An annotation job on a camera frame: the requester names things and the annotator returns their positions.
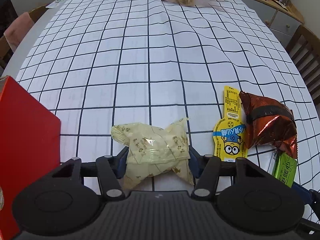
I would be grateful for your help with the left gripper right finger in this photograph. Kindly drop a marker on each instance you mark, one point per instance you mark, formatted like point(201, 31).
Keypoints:
point(205, 168)

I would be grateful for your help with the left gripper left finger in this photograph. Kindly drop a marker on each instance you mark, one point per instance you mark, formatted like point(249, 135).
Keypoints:
point(110, 169)

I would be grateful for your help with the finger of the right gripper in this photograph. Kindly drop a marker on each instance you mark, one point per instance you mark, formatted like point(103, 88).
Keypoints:
point(305, 195)

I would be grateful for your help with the green silver snack bar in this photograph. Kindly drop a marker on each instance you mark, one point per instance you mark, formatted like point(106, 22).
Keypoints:
point(284, 169)

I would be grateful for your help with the cream pastry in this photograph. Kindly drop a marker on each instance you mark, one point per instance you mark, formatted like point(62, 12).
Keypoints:
point(154, 151)

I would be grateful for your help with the yellow minion snack packet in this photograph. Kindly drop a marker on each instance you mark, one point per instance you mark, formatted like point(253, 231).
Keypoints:
point(229, 133)

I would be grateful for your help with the copper foil snack bag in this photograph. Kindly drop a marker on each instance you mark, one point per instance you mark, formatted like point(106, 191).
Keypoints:
point(269, 122)

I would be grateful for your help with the red cardboard box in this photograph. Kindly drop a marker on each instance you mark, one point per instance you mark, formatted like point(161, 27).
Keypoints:
point(30, 146)

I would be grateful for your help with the white black grid tablecloth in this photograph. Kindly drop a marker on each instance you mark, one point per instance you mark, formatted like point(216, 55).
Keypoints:
point(99, 63)

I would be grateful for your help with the wooden chair with slats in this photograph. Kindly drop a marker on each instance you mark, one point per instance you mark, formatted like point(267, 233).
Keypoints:
point(303, 49)

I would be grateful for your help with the wooden chair with towel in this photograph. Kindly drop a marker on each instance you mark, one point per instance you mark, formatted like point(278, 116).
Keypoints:
point(6, 52)

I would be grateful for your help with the grey drawer cabinet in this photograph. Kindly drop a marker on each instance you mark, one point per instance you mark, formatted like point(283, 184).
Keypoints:
point(283, 22)

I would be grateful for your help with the pink towel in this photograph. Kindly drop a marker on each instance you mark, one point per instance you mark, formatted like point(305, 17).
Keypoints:
point(19, 28)

